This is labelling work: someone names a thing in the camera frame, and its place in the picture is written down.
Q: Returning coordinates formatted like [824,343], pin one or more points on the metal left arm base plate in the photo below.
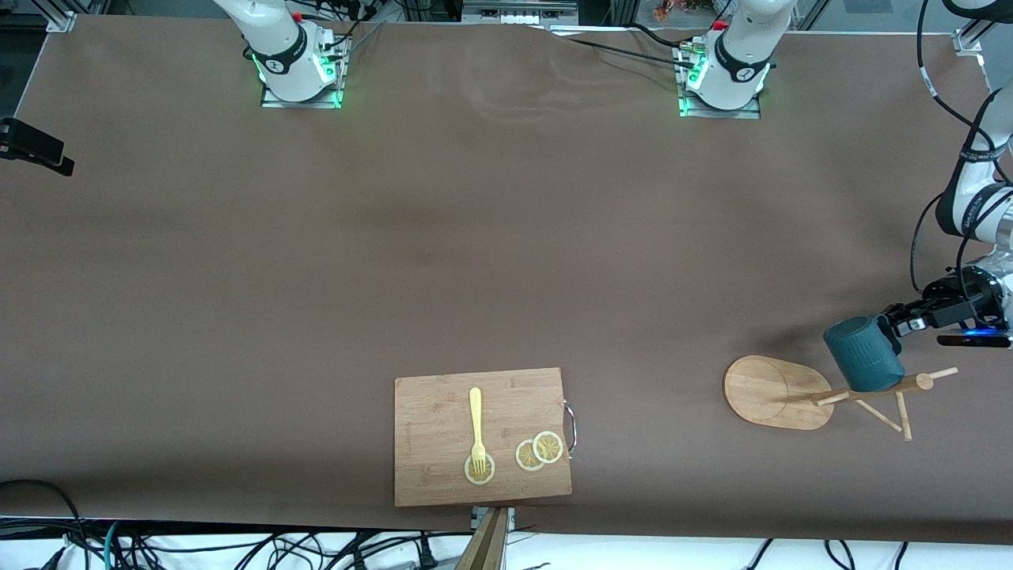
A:
[716,113]

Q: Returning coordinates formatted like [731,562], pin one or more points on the colourful toy pile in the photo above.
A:
[673,9]

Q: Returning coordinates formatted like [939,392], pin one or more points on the brown table cover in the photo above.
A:
[506,237]

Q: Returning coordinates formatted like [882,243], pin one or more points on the wooden mug rack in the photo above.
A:
[764,392]

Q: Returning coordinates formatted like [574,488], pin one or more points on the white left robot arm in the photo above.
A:
[736,55]

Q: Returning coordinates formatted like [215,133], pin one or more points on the grey power strip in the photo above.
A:
[518,12]

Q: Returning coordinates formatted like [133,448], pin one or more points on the wooden beam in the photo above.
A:
[489,546]

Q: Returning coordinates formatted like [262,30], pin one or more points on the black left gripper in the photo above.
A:
[946,311]

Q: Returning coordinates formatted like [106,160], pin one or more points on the wooden cutting board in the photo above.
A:
[435,427]

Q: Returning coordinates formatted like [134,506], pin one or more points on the yellow plastic fork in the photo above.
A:
[476,412]

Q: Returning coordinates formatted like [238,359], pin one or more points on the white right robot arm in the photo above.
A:
[277,55]

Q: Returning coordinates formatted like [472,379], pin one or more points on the metal mounting bracket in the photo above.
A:
[510,518]

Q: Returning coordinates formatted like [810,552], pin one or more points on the dark green ribbed mug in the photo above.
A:
[863,356]

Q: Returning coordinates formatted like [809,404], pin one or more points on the aluminium frame profile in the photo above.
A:
[62,17]
[969,39]

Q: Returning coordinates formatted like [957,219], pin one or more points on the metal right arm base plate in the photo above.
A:
[301,102]

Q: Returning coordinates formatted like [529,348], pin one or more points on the lemon slice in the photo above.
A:
[487,473]
[548,447]
[524,457]

